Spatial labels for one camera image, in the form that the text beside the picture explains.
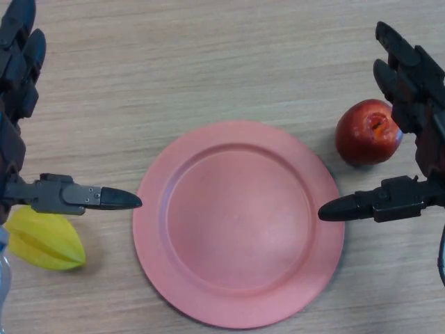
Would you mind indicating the red apple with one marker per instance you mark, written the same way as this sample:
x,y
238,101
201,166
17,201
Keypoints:
x,y
361,135

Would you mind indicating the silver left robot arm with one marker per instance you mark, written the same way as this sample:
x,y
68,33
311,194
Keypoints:
x,y
4,264

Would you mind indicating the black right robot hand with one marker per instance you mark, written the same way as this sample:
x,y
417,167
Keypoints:
x,y
420,104

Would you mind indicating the pink round plate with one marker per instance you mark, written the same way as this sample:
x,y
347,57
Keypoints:
x,y
240,226

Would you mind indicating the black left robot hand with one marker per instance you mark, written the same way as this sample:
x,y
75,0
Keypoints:
x,y
52,195

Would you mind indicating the yellow starfruit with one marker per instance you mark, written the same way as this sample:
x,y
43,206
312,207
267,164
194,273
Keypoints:
x,y
45,243

